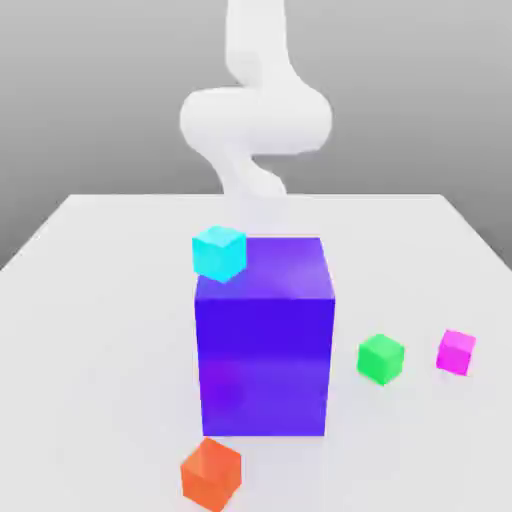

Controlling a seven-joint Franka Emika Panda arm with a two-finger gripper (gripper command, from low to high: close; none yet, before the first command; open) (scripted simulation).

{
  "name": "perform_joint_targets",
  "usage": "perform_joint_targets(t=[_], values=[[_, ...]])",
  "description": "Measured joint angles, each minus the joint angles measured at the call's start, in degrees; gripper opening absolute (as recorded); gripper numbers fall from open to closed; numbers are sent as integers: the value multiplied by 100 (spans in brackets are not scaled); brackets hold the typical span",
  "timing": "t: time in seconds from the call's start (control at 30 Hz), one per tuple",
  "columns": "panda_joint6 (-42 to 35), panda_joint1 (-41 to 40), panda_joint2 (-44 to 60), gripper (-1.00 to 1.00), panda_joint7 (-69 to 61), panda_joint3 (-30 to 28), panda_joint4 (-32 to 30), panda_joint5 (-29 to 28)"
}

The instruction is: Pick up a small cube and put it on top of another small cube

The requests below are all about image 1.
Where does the small magenta cube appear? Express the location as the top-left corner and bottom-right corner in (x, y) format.
(435, 328), (478, 377)

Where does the small cyan cube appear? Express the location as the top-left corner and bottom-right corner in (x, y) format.
(191, 224), (248, 284)

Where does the small orange cube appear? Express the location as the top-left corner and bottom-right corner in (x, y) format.
(179, 436), (243, 512)

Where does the small green cube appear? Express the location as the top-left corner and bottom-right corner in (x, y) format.
(356, 333), (406, 387)

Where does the large purple box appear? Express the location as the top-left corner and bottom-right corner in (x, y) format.
(193, 236), (336, 438)

